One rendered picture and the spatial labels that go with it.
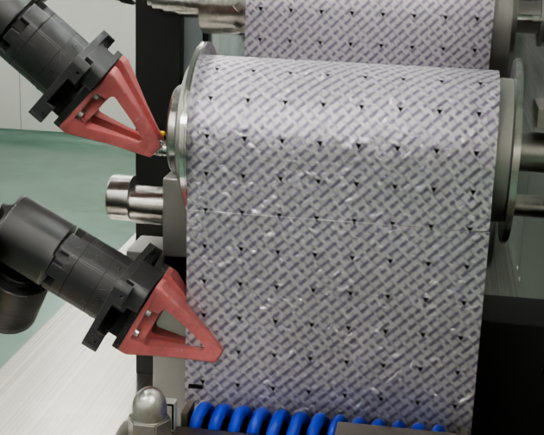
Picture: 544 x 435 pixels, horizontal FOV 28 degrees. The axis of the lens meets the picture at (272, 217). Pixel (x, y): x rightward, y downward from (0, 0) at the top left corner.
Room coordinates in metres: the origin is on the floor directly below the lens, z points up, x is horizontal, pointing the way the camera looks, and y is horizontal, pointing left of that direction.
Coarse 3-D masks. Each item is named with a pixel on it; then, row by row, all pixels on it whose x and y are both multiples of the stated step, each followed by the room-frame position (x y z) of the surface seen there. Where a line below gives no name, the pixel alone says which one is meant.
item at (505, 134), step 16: (512, 80) 0.84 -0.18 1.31; (512, 96) 0.82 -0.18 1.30; (512, 112) 0.81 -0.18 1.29; (176, 128) 0.83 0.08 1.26; (512, 128) 0.80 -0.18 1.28; (176, 144) 0.83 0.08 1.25; (512, 144) 0.80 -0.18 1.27; (176, 160) 0.83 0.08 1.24; (496, 160) 0.80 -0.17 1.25; (496, 176) 0.80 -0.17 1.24; (496, 192) 0.80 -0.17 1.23; (496, 208) 0.81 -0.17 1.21
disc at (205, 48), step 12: (204, 48) 0.88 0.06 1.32; (192, 60) 0.85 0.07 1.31; (192, 72) 0.84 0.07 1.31; (192, 84) 0.83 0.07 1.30; (192, 96) 0.84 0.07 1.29; (180, 120) 0.82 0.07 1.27; (180, 132) 0.82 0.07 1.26; (180, 144) 0.81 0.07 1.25; (180, 156) 0.81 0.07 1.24; (180, 168) 0.82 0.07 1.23; (180, 180) 0.82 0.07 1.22
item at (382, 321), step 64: (192, 256) 0.82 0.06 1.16; (256, 256) 0.81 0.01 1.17; (320, 256) 0.81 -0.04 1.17; (384, 256) 0.80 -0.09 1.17; (448, 256) 0.79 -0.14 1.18; (256, 320) 0.81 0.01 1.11; (320, 320) 0.81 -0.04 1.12; (384, 320) 0.80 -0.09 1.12; (448, 320) 0.79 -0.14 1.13; (256, 384) 0.82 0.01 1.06; (320, 384) 0.81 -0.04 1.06; (384, 384) 0.80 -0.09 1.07; (448, 384) 0.79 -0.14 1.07
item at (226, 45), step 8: (520, 0) 1.80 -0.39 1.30; (216, 40) 1.98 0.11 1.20; (224, 40) 1.87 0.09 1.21; (232, 40) 1.87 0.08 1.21; (240, 40) 1.87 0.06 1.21; (520, 40) 1.80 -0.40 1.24; (216, 48) 1.98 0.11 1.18; (224, 48) 1.87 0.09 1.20; (232, 48) 1.87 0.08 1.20; (240, 48) 1.87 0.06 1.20; (520, 48) 1.80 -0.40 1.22; (240, 56) 1.87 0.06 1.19; (512, 56) 1.80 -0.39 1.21; (520, 56) 1.80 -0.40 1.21; (496, 232) 1.80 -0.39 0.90
